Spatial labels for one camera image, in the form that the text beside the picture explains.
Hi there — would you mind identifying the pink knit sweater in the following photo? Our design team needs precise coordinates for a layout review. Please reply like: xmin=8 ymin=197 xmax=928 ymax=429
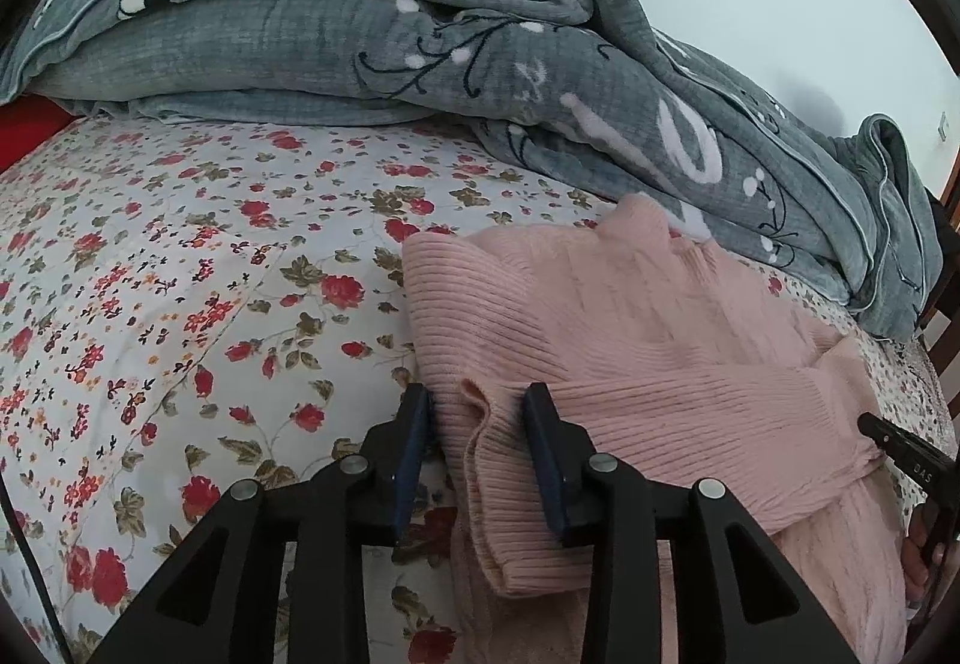
xmin=402 ymin=198 xmax=907 ymax=662

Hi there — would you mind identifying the red pillow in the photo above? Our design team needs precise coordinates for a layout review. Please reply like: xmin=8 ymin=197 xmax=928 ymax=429
xmin=0 ymin=95 xmax=75 ymax=171

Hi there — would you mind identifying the wooden bed footboard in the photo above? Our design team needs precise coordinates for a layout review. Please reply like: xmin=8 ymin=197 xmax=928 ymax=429
xmin=921 ymin=194 xmax=960 ymax=375

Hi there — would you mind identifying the grey patterned quilt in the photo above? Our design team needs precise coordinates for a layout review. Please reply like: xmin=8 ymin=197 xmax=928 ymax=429
xmin=2 ymin=0 xmax=942 ymax=340

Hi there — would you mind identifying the black cable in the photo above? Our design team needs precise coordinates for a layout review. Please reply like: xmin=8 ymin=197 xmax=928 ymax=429
xmin=0 ymin=481 xmax=77 ymax=664

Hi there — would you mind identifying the person's right hand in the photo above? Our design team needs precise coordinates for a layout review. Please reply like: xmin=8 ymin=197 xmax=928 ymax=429
xmin=901 ymin=505 xmax=929 ymax=607

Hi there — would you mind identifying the white wall switch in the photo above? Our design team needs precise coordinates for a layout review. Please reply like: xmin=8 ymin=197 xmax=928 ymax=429
xmin=937 ymin=113 xmax=949 ymax=143

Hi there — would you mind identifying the floral bed sheet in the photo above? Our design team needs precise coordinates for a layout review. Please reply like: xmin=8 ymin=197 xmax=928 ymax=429
xmin=0 ymin=114 xmax=959 ymax=664

